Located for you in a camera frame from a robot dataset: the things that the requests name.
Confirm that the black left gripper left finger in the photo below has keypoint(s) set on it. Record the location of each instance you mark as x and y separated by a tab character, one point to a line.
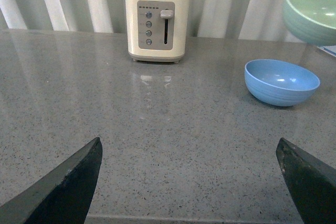
64	195

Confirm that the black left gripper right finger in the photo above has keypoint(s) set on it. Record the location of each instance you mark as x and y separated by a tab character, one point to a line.
310	181

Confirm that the green bowl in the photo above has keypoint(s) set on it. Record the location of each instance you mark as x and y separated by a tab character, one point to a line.
312	21

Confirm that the blue bowl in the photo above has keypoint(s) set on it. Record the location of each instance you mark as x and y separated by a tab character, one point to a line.
279	83

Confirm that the clear plastic food container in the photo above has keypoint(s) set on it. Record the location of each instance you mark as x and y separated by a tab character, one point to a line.
328	49

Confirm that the white curtain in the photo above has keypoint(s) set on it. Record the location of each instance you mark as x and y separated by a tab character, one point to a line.
234	19

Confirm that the cream toaster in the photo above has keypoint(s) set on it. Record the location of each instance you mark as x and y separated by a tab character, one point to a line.
156	29

